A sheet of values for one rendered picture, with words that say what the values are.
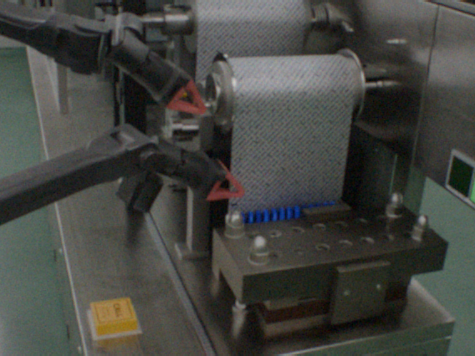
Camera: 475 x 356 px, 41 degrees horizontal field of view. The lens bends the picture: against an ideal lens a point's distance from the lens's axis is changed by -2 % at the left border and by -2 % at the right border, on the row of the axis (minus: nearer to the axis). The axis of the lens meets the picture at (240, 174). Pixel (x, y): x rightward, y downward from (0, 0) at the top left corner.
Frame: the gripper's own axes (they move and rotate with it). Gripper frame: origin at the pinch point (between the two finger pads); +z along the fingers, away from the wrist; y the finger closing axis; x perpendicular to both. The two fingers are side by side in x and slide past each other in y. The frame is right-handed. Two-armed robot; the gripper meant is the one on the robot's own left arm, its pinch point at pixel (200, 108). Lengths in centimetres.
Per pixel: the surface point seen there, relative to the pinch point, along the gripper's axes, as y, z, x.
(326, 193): 6.3, 29.8, 2.4
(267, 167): 6.1, 15.4, -0.7
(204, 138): -1.5, 5.3, -4.1
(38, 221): -193, 61, -109
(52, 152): -64, 4, -39
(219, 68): 0.3, -2.1, 7.8
